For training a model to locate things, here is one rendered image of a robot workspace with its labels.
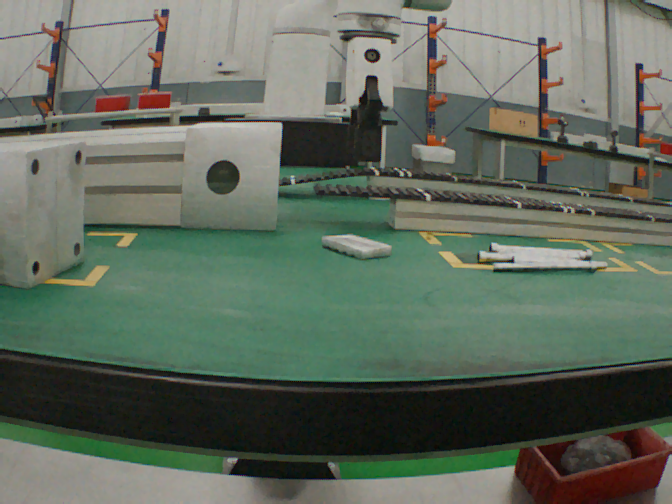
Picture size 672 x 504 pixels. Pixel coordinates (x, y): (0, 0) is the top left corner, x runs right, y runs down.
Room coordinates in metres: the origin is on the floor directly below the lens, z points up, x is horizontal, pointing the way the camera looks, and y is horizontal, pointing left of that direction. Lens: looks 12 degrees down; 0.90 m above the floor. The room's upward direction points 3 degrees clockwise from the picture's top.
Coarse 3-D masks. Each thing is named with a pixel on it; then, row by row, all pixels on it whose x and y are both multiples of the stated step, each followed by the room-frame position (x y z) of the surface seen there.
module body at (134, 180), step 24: (0, 144) 0.66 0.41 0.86; (96, 144) 0.60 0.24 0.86; (120, 144) 0.60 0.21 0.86; (144, 144) 0.60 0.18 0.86; (168, 144) 0.60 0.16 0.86; (96, 168) 0.60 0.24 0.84; (120, 168) 0.60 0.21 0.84; (144, 168) 0.60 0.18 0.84; (168, 168) 0.60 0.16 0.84; (96, 192) 0.61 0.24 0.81; (120, 192) 0.61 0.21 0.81; (144, 192) 0.61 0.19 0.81; (168, 192) 0.62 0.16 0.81; (96, 216) 0.60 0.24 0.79; (120, 216) 0.60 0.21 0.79; (144, 216) 0.60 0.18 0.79; (168, 216) 0.61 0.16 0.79
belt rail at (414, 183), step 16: (368, 176) 0.86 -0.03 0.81; (384, 176) 0.85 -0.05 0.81; (400, 176) 0.85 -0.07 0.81; (464, 192) 0.86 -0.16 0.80; (480, 192) 0.86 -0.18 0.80; (496, 192) 0.86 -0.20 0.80; (512, 192) 0.86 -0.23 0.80; (528, 192) 0.86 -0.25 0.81; (544, 192) 0.87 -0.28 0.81; (624, 208) 0.88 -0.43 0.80; (640, 208) 0.88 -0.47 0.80; (656, 208) 0.89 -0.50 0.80
